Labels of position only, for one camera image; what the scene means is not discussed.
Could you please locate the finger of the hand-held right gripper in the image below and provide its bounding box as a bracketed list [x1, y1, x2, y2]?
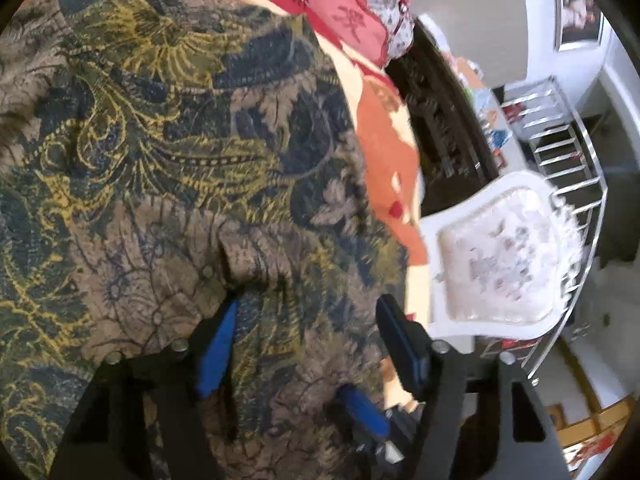
[336, 384, 407, 466]

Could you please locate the pale red embroidered heart pillow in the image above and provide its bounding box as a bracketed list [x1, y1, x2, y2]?
[299, 0, 392, 67]

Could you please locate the row of small colourful packets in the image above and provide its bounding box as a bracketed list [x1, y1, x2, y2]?
[447, 52, 513, 168]

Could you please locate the chrome metal rack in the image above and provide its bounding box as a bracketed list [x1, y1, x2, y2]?
[500, 77, 610, 387]

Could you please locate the brown blue yellow patterned shirt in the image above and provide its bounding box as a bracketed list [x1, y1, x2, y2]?
[0, 0, 416, 480]

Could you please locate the orange cream red checked blanket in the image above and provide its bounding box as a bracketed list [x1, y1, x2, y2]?
[112, 0, 432, 411]

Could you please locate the golden wooden frame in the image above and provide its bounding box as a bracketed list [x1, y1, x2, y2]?
[545, 345, 636, 466]

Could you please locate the dark carved wooden furniture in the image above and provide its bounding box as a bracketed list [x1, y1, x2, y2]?
[387, 15, 501, 217]

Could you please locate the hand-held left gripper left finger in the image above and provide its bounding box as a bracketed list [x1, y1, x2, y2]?
[50, 299, 240, 480]

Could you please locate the white padded chair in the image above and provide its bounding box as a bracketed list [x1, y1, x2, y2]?
[420, 170, 587, 342]

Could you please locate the framed wall picture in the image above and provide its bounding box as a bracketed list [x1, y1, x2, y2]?
[552, 0, 606, 52]

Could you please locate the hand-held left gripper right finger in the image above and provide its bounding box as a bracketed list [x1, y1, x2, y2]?
[376, 296, 571, 480]

